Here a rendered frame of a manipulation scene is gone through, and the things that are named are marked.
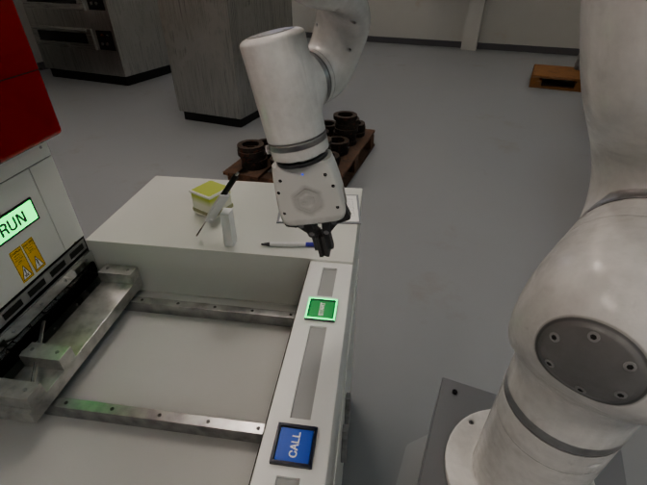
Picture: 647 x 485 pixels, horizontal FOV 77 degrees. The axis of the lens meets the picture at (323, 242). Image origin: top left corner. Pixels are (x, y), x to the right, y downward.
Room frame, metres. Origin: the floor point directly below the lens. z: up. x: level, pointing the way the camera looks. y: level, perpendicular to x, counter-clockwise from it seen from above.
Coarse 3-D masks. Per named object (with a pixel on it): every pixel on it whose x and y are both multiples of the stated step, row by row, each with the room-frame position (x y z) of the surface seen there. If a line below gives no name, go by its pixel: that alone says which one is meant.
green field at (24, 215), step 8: (16, 208) 0.65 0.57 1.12; (24, 208) 0.67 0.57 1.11; (32, 208) 0.68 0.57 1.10; (8, 216) 0.63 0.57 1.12; (16, 216) 0.65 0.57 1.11; (24, 216) 0.66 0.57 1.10; (32, 216) 0.68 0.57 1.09; (0, 224) 0.61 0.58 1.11; (8, 224) 0.62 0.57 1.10; (16, 224) 0.64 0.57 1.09; (24, 224) 0.65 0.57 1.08; (0, 232) 0.60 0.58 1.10; (8, 232) 0.62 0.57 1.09; (16, 232) 0.63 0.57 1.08; (0, 240) 0.60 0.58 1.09
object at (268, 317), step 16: (128, 304) 0.69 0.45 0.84; (144, 304) 0.69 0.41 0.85; (160, 304) 0.68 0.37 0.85; (176, 304) 0.68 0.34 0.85; (192, 304) 0.68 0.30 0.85; (208, 304) 0.68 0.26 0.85; (240, 320) 0.65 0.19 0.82; (256, 320) 0.65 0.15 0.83; (272, 320) 0.64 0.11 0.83; (288, 320) 0.64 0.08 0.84
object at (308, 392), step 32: (320, 288) 0.62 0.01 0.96; (288, 352) 0.45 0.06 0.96; (320, 352) 0.45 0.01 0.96; (288, 384) 0.39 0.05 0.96; (320, 384) 0.39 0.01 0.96; (288, 416) 0.33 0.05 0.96; (320, 416) 0.33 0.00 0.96; (320, 448) 0.29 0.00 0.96; (256, 480) 0.25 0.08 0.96; (288, 480) 0.25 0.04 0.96; (320, 480) 0.25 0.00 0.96
